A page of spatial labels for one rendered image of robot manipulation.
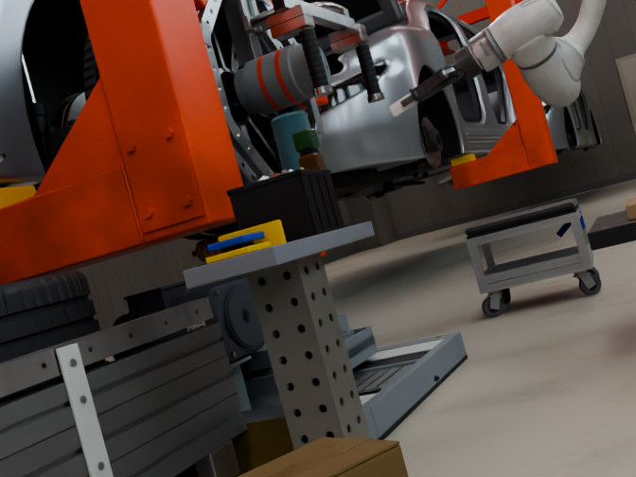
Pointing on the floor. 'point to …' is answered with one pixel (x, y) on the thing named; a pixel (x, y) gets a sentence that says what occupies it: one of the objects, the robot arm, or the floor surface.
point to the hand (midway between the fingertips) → (402, 105)
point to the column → (308, 351)
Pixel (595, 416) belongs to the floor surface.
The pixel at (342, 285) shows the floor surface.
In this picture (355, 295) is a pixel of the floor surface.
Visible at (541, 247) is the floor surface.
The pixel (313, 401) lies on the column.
